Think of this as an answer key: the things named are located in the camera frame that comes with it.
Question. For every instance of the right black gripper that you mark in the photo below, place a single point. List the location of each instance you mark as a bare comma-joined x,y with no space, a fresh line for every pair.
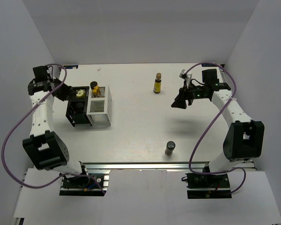
180,101

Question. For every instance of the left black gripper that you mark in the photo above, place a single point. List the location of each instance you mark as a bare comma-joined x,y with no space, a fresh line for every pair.
68,93

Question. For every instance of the small brown bottle tan cap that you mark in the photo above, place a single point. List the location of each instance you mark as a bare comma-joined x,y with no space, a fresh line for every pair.
157,84

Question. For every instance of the yellow spice jar black lid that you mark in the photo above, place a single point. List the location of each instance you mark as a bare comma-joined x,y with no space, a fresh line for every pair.
95,89

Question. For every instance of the dark spice jar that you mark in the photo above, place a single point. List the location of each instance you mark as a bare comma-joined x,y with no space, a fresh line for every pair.
79,107
170,146

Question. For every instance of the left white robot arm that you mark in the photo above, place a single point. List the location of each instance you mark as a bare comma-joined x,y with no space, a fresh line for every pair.
44,147

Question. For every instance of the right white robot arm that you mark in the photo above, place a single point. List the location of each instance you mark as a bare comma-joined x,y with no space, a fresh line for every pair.
244,138

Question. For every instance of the cream cap spice jar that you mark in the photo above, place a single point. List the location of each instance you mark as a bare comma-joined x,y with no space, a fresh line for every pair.
80,94

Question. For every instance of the black slotted organizer box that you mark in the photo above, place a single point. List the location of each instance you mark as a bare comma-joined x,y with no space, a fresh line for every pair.
78,118

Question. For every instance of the blue label left corner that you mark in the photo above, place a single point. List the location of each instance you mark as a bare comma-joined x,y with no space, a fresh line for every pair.
70,66

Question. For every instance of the blue label corner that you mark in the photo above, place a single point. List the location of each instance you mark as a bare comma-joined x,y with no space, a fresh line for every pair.
70,66
208,65

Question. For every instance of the white slotted organizer box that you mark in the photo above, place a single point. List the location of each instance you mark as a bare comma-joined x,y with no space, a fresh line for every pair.
99,108

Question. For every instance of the blue label right corner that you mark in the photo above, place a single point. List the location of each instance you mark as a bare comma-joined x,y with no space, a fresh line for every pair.
208,65

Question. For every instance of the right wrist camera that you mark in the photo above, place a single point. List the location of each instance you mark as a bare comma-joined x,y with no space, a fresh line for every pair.
186,77

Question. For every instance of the aluminium rail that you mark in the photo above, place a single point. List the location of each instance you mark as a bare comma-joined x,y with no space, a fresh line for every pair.
137,166

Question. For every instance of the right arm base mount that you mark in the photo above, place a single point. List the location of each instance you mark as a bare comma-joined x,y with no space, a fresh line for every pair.
207,186

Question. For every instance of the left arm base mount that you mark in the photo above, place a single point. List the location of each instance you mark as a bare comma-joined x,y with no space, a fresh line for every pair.
84,186

